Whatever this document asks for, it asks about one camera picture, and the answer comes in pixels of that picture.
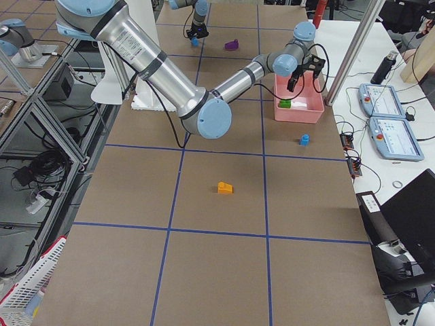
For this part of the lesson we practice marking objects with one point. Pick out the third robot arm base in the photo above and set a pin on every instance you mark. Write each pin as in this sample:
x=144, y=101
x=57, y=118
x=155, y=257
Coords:
x=18, y=44

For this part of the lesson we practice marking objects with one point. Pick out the black bottle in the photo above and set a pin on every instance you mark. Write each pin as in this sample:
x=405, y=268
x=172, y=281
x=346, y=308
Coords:
x=384, y=68

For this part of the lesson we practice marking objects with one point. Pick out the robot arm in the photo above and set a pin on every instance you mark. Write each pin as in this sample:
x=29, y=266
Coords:
x=200, y=9
x=201, y=111

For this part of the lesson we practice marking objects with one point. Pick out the aluminium frame post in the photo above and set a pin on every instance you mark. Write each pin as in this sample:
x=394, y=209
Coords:
x=362, y=31

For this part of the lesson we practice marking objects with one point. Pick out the small blue block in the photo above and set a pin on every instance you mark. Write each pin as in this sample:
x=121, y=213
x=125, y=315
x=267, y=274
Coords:
x=304, y=140

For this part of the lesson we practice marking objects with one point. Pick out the orange sloped block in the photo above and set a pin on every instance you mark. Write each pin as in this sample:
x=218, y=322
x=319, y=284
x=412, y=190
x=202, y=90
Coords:
x=225, y=188

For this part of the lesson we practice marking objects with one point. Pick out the green block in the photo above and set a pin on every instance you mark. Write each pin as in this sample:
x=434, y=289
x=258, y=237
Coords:
x=285, y=104

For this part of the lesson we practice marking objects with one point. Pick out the white plastic basket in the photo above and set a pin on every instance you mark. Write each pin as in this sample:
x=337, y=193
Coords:
x=22, y=302

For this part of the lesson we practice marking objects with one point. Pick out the lower teach pendant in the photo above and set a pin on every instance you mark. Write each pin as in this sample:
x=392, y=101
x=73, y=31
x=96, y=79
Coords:
x=394, y=139

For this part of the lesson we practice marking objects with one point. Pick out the upper teach pendant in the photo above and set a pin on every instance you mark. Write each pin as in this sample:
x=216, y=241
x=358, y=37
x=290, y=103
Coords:
x=380, y=100

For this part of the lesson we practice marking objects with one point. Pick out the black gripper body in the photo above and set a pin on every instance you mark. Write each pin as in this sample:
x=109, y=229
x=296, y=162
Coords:
x=194, y=27
x=300, y=72

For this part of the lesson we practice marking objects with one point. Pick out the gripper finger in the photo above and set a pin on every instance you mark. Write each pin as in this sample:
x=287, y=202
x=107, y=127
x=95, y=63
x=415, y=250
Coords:
x=292, y=83
x=316, y=71

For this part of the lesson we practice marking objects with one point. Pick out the teach pendant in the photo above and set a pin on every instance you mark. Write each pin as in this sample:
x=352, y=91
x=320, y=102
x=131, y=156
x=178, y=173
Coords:
x=394, y=139
x=380, y=100

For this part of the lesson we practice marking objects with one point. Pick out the pink plastic box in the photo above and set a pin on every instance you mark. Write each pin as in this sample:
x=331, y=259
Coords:
x=307, y=103

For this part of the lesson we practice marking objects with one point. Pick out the black laptop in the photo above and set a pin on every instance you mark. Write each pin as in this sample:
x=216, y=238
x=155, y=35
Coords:
x=410, y=214

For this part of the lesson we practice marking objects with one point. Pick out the purple sloped block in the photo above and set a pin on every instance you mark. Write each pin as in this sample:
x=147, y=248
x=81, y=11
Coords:
x=231, y=45

